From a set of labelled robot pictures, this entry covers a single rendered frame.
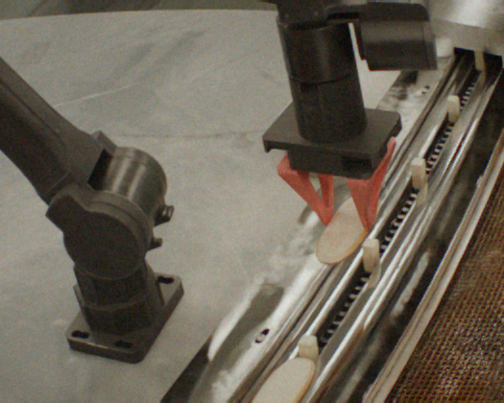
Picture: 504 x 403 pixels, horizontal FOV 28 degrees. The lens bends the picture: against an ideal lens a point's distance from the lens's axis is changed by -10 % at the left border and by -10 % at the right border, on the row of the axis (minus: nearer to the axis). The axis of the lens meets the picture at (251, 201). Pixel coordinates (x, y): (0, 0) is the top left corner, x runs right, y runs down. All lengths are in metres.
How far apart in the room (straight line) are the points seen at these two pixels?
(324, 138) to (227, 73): 0.59
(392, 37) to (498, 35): 0.50
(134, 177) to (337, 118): 0.21
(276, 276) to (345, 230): 0.11
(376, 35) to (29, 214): 0.58
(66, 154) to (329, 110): 0.23
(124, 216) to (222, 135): 0.40
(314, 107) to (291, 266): 0.22
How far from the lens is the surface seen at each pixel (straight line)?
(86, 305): 1.01
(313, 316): 0.98
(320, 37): 0.81
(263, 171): 1.23
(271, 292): 0.99
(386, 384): 0.84
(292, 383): 0.90
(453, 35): 1.32
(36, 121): 0.93
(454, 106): 1.23
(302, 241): 1.04
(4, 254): 1.20
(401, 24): 0.81
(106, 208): 0.92
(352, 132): 0.86
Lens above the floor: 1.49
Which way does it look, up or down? 35 degrees down
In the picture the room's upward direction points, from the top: 10 degrees counter-clockwise
